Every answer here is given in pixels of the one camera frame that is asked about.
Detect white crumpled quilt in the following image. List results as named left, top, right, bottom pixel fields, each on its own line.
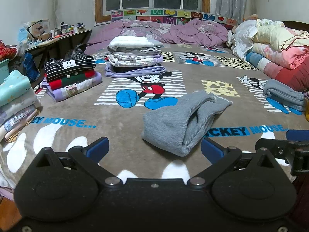
left=227, top=19, right=286, bottom=62

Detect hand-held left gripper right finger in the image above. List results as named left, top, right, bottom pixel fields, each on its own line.
left=188, top=138, right=280, bottom=186

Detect teal plastic bin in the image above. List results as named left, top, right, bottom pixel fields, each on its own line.
left=0, top=58, right=10, bottom=84

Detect stack striped red purple clothes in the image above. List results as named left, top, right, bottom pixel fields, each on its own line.
left=40, top=72, right=103, bottom=102

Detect cream yellow quilt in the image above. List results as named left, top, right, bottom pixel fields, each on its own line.
left=252, top=24, right=309, bottom=52

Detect stack of pastel folded clothes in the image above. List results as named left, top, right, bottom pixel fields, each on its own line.
left=0, top=90, right=42, bottom=143

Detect grey folded garment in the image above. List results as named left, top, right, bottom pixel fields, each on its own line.
left=263, top=79, right=306, bottom=112

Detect colourful picture headboard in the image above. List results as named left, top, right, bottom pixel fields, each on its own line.
left=110, top=8, right=239, bottom=26

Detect white quilted folded garment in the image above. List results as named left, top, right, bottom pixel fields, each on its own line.
left=108, top=52, right=163, bottom=67

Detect teal starred folded garment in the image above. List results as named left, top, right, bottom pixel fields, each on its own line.
left=0, top=70, right=32, bottom=107

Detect grey knit pants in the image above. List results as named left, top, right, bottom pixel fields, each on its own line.
left=142, top=90, right=233, bottom=157

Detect dark cloth pile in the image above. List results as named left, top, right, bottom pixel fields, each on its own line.
left=65, top=43, right=89, bottom=56

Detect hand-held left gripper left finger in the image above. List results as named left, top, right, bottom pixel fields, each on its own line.
left=31, top=136, right=122, bottom=186

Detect printed cartoon blanket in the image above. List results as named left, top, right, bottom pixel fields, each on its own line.
left=0, top=42, right=309, bottom=199

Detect blue white red quilt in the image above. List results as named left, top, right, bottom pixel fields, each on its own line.
left=244, top=51, right=309, bottom=93

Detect desk clutter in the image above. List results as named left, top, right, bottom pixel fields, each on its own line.
left=29, top=19, right=87, bottom=44

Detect purple folded garment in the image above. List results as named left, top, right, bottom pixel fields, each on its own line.
left=104, top=63, right=166, bottom=78

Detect dark wooden desk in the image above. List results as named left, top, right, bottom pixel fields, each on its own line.
left=24, top=29, right=93, bottom=62

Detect red green folded garment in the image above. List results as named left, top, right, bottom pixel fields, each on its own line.
left=48, top=70, right=96, bottom=90

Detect red patterned cloth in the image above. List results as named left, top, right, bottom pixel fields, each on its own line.
left=0, top=41, right=19, bottom=62

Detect black desk lamp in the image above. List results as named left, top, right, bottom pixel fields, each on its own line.
left=25, top=19, right=44, bottom=42

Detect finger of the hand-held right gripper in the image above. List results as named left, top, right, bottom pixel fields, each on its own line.
left=255, top=138, right=309, bottom=177
left=286, top=130, right=309, bottom=148

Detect purple floral quilt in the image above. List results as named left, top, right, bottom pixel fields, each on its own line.
left=86, top=19, right=230, bottom=50

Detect pink quilt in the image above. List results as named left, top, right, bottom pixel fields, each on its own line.
left=251, top=43, right=309, bottom=70

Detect black striped folded sweater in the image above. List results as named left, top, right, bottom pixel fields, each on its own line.
left=44, top=53, right=96, bottom=82

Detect blue jeans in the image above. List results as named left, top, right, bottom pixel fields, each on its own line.
left=22, top=53, right=41, bottom=82

